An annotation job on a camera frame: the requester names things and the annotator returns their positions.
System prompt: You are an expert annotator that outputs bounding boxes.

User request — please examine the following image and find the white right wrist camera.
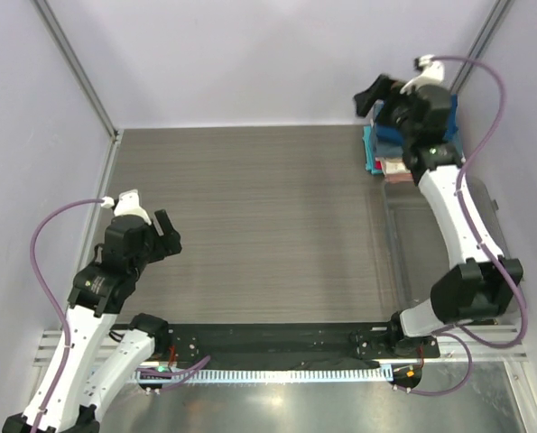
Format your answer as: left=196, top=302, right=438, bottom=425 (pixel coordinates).
left=400, top=55, right=445, bottom=94

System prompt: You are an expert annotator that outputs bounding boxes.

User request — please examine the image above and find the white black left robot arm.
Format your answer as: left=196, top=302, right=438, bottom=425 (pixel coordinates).
left=3, top=209, right=181, bottom=432

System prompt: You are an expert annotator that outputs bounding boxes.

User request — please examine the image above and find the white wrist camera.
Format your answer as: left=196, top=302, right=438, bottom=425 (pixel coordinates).
left=100, top=189, right=152, bottom=226
left=400, top=55, right=445, bottom=94

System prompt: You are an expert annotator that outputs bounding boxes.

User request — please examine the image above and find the right aluminium frame post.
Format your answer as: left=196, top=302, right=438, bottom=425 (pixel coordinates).
left=451, top=0, right=514, bottom=94

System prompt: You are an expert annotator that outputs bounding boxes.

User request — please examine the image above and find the left aluminium frame post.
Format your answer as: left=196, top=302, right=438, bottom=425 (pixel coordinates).
left=31, top=0, right=118, bottom=141

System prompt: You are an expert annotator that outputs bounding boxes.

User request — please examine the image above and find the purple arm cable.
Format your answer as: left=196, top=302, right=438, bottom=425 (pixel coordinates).
left=28, top=198, right=116, bottom=433
left=412, top=54, right=529, bottom=396

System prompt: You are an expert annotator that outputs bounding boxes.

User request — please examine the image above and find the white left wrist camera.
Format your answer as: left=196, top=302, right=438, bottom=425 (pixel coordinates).
left=100, top=189, right=152, bottom=226

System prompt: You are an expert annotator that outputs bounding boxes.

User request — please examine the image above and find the cream folded t-shirt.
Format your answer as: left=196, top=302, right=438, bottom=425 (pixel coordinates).
left=369, top=117, right=409, bottom=176

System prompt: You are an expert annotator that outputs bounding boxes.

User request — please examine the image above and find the white slotted cable duct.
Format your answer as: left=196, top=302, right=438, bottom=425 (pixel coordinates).
left=132, top=365, right=394, bottom=385

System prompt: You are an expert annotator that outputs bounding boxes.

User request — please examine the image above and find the turquoise folded t-shirt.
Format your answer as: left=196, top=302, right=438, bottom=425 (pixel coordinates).
left=362, top=125, right=383, bottom=175

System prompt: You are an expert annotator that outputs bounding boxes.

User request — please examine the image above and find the pink folded t-shirt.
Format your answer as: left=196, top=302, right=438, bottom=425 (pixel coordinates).
left=384, top=172, right=413, bottom=183

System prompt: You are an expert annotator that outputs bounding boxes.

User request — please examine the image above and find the clear plastic bin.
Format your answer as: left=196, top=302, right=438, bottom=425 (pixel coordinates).
left=380, top=173, right=517, bottom=322

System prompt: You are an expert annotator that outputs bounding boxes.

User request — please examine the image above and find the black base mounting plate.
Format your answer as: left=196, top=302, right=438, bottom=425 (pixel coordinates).
left=164, top=322, right=440, bottom=371

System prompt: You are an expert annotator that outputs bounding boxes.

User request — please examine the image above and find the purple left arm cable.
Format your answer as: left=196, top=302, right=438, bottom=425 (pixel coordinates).
left=28, top=198, right=116, bottom=433

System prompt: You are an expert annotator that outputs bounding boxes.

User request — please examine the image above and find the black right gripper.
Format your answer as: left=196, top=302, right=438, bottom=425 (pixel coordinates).
left=356, top=73, right=421, bottom=143

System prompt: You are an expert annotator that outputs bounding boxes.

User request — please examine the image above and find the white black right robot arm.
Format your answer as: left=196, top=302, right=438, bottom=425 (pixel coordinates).
left=353, top=74, right=523, bottom=357

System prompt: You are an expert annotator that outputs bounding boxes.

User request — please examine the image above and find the aluminium frame post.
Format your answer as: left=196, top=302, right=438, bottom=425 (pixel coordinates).
left=31, top=0, right=118, bottom=141
left=451, top=0, right=514, bottom=94

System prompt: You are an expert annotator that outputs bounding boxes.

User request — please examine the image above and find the blue printed t-shirt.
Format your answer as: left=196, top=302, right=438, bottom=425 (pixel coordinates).
left=372, top=94, right=458, bottom=145

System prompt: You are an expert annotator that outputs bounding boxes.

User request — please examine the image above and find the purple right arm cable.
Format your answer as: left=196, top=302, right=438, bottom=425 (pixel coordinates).
left=412, top=54, right=529, bottom=396

